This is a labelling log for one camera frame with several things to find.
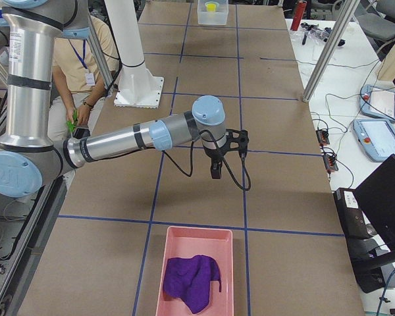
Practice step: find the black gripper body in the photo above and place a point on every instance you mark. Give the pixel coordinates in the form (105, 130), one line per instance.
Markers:
(213, 154)

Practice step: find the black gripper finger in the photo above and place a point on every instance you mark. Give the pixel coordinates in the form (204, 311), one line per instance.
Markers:
(216, 171)

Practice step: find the purple cloth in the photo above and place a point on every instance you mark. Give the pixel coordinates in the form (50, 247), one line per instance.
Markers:
(190, 280)

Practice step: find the yellow plastic cup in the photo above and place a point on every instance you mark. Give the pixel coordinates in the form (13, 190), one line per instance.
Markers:
(211, 6)

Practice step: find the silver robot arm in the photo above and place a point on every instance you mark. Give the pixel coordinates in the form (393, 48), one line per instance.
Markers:
(36, 148)

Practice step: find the black desktop box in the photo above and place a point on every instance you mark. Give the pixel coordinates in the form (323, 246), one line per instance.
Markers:
(351, 216)

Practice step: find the pink plastic bin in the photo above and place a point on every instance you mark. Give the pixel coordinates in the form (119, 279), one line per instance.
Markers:
(186, 242)

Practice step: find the orange connector module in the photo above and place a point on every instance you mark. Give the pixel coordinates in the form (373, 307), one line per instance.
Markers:
(323, 137)

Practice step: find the clear plastic bin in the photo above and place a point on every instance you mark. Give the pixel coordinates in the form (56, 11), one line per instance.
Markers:
(218, 18)

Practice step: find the seated person in beige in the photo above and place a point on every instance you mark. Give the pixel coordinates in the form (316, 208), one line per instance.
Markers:
(79, 83)

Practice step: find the clear plastic bag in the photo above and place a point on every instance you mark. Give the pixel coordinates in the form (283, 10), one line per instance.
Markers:
(315, 31)

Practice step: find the near teach pendant tablet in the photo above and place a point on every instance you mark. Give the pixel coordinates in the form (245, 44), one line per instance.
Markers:
(376, 136)

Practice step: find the teach pendant tablet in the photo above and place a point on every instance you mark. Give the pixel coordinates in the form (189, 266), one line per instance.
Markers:
(377, 102)
(376, 136)

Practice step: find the red cylinder bottle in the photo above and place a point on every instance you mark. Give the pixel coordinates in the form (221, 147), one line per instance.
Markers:
(298, 14)

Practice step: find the black monitor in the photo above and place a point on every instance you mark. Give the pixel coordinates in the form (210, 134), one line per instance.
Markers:
(376, 198)

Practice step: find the far teach pendant tablet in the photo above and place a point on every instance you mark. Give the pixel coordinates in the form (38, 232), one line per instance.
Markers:
(377, 102)

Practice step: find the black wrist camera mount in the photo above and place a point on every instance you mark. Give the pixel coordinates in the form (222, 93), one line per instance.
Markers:
(237, 140)

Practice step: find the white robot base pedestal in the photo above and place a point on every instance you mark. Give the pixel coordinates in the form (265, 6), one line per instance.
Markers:
(137, 87)

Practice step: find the aluminium frame post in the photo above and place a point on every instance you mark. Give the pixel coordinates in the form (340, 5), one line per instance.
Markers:
(338, 29)

